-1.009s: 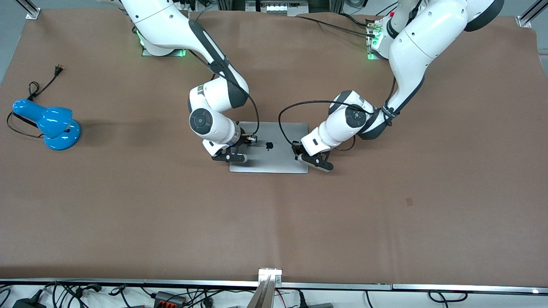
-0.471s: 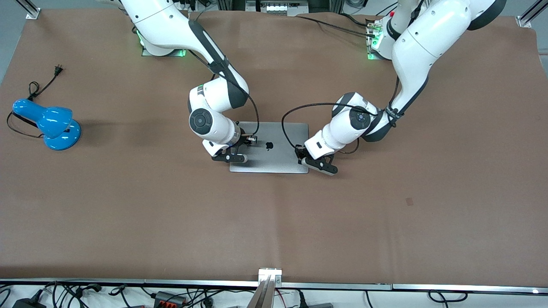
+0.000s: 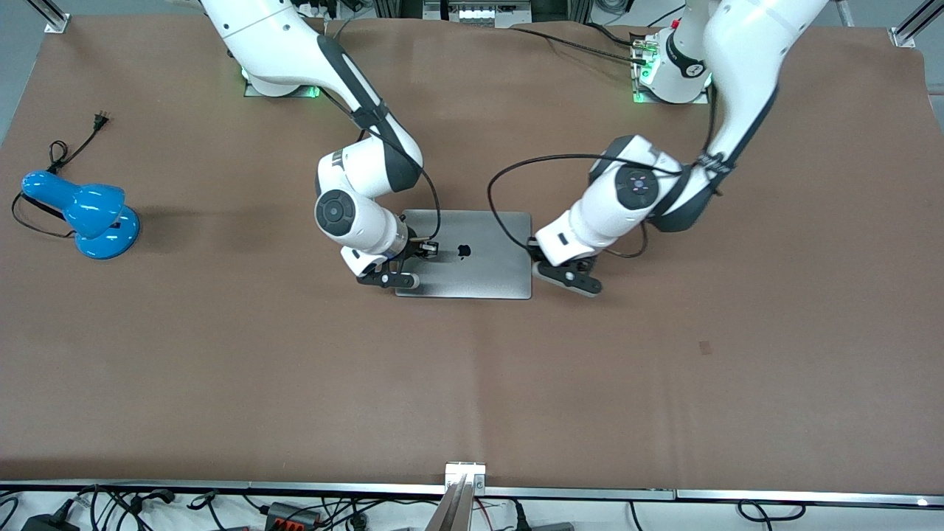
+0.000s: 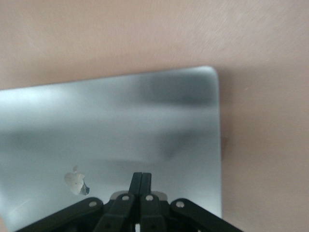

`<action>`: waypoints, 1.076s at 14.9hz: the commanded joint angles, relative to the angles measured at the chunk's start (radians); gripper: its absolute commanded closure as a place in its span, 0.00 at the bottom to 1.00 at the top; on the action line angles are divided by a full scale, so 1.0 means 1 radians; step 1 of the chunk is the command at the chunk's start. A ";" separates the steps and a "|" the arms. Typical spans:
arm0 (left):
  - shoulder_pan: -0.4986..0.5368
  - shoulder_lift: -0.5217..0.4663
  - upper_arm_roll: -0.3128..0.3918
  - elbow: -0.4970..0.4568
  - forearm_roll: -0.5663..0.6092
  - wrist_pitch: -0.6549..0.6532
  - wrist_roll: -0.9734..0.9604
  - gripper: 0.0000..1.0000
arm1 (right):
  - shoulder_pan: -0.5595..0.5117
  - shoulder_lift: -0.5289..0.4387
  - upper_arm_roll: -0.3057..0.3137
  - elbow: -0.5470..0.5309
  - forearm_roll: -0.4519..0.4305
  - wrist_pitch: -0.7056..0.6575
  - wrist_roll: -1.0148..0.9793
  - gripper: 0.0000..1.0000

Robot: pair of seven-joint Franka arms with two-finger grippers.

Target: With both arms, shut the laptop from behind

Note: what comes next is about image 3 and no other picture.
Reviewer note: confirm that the black and orange connector box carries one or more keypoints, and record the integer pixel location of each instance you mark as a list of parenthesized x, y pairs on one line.
[(291, 514)]

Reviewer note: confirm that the black power adapter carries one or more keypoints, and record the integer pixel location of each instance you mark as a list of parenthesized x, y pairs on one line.
[(48, 523)]

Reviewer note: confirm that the brown table cover sheet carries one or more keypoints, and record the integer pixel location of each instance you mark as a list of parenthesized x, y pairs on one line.
[(472, 383)]

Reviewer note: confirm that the grey control box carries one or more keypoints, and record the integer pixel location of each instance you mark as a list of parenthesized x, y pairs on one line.
[(479, 11)]

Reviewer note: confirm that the grey laptop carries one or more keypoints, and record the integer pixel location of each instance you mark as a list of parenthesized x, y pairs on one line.
[(490, 258)]

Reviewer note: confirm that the aluminium frame post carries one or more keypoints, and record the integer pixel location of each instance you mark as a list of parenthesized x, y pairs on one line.
[(911, 26), (51, 16)]

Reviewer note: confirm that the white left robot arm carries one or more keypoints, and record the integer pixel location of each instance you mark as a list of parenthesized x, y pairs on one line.
[(745, 59)]

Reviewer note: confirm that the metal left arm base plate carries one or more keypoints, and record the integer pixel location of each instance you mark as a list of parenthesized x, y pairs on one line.
[(639, 74)]

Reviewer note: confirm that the aluminium table edge strip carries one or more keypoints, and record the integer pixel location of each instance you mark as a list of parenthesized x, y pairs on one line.
[(221, 487)]

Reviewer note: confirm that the aluminium profile rail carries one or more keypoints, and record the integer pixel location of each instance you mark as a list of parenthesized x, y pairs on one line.
[(461, 498)]

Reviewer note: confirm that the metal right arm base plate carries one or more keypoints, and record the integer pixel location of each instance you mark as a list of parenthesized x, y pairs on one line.
[(313, 93)]

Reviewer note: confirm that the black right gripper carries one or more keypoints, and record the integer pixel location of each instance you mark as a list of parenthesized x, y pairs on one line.
[(413, 248)]

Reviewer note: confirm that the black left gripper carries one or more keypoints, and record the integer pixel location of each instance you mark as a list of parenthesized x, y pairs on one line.
[(536, 254)]

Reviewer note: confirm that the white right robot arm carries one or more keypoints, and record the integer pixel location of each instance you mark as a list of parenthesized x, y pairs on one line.
[(369, 162)]

